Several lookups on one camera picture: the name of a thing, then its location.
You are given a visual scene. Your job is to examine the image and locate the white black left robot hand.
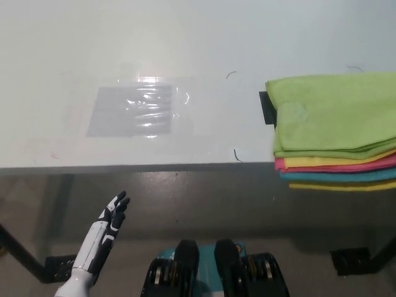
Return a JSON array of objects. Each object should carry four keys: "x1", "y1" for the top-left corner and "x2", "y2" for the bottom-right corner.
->
[{"x1": 71, "y1": 190, "x2": 131, "y2": 277}]

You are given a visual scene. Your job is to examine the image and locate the pink microfibre cloth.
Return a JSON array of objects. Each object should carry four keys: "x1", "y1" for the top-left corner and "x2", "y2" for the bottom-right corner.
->
[{"x1": 274, "y1": 155, "x2": 396, "y2": 174}]

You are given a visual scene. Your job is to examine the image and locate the teal microfibre cloth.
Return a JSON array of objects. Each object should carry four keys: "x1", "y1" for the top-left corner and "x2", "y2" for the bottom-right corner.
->
[{"x1": 279, "y1": 168, "x2": 396, "y2": 184}]

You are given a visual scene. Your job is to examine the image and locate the green microfibre cloth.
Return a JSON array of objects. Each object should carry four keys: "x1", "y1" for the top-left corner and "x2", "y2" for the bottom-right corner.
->
[{"x1": 265, "y1": 71, "x2": 396, "y2": 161}]

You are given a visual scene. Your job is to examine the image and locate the grey table leg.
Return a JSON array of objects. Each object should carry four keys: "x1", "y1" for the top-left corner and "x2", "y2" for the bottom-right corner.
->
[{"x1": 46, "y1": 174, "x2": 75, "y2": 259}]

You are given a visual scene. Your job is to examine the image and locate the black table foot plate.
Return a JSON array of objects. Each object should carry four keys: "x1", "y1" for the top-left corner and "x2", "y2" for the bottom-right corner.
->
[
  {"x1": 44, "y1": 254, "x2": 78, "y2": 283},
  {"x1": 329, "y1": 246, "x2": 372, "y2": 277}
]

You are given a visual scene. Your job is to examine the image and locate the black diagonal table brace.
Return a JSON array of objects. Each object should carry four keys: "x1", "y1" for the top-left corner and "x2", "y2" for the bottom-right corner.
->
[
  {"x1": 0, "y1": 223, "x2": 52, "y2": 284},
  {"x1": 367, "y1": 234, "x2": 396, "y2": 275}
]

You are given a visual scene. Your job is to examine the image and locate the clear plastic sheet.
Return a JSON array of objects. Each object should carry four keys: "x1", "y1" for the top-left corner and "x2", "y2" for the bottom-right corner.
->
[{"x1": 63, "y1": 73, "x2": 199, "y2": 147}]

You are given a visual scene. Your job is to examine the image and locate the black tape strip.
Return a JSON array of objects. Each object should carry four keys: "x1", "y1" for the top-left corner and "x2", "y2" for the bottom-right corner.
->
[{"x1": 259, "y1": 90, "x2": 277, "y2": 128}]

